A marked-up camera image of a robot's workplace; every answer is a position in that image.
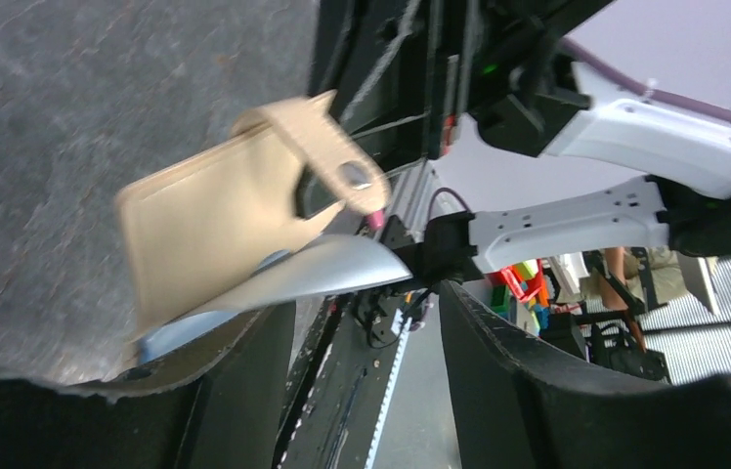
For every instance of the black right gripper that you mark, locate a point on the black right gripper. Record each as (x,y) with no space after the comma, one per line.
(404,72)

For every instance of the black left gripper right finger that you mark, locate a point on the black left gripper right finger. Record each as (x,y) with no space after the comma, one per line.
(519,402)

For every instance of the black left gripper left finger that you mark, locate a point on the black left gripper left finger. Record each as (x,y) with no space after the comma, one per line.
(214,403)

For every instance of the beige leather card holder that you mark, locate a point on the beige leather card holder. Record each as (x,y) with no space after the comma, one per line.
(243,225)

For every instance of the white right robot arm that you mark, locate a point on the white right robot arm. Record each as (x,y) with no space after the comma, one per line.
(680,198)

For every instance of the pink cylinder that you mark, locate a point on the pink cylinder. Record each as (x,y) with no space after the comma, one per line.
(375,220)

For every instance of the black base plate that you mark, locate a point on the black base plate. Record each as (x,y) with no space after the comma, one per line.
(340,386)

